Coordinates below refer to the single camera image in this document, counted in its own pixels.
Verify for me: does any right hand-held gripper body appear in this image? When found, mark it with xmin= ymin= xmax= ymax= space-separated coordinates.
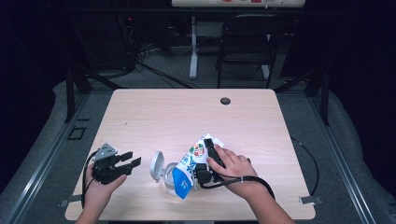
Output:
xmin=194 ymin=162 xmax=226 ymax=189

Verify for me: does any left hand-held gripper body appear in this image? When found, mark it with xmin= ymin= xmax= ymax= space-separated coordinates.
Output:
xmin=92 ymin=143 xmax=127 ymax=185

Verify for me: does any white pouch with blue print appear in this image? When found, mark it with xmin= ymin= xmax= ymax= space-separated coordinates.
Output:
xmin=172 ymin=133 xmax=226 ymax=200

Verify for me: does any clear jar with white lid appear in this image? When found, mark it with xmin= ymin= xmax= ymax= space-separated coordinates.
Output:
xmin=149 ymin=150 xmax=195 ymax=197

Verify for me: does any person's left hand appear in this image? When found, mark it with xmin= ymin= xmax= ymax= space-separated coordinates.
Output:
xmin=83 ymin=162 xmax=128 ymax=213

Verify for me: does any person's right hand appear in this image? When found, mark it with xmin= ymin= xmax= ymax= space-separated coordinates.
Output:
xmin=205 ymin=144 xmax=269 ymax=201

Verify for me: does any white standing desk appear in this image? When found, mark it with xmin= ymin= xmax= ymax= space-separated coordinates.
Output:
xmin=171 ymin=0 xmax=306 ymax=80

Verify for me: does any dark computer tower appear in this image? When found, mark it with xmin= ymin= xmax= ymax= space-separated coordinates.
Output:
xmin=88 ymin=13 xmax=136 ymax=72

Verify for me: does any black folding chair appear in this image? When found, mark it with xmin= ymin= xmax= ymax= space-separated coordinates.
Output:
xmin=215 ymin=12 xmax=295 ymax=89

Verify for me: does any left hand-held gripper cable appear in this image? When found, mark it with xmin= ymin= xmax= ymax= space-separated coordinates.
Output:
xmin=80 ymin=149 xmax=101 ymax=209

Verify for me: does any hand-held gripper cable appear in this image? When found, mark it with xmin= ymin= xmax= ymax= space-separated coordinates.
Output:
xmin=199 ymin=175 xmax=276 ymax=200
xmin=80 ymin=149 xmax=101 ymax=209

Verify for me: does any grey metal table bracket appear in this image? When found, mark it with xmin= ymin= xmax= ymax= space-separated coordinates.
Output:
xmin=299 ymin=195 xmax=324 ymax=205
xmin=59 ymin=194 xmax=83 ymax=208

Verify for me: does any right hand-held gripper cable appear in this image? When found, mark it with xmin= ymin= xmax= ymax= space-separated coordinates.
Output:
xmin=199 ymin=175 xmax=276 ymax=200

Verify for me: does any aluminium floor rail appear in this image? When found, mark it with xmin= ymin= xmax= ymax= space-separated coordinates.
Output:
xmin=3 ymin=92 xmax=92 ymax=224
xmin=306 ymin=94 xmax=377 ymax=224

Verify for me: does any black metal frame post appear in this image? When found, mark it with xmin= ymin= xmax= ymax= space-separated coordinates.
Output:
xmin=64 ymin=64 xmax=127 ymax=124
xmin=274 ymin=66 xmax=332 ymax=127

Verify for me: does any thick black floor cable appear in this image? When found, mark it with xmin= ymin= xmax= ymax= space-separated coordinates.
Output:
xmin=134 ymin=60 xmax=200 ymax=90

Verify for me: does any thin black cable with connector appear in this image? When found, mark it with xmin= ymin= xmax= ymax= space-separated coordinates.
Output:
xmin=290 ymin=136 xmax=320 ymax=197

